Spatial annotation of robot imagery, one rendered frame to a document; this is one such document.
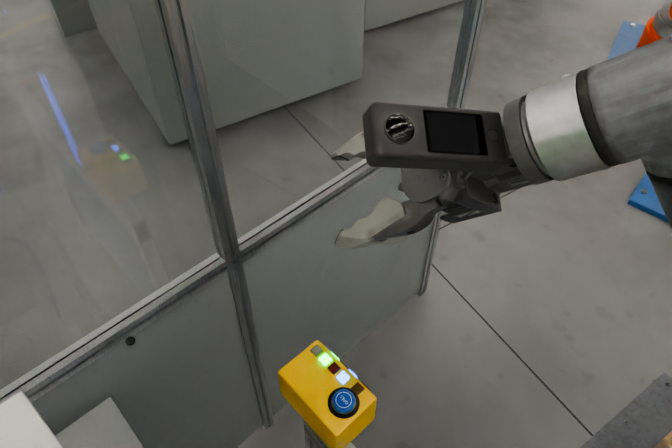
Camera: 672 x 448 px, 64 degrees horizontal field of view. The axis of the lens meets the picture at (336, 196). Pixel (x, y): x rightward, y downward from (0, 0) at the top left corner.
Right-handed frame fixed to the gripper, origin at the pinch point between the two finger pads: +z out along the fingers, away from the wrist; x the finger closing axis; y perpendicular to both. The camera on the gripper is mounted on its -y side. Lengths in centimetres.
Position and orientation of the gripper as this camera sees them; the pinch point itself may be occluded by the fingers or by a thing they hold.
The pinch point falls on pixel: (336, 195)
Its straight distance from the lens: 53.6
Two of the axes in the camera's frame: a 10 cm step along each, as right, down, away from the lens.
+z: -7.4, 2.6, 6.3
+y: 6.8, 2.3, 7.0
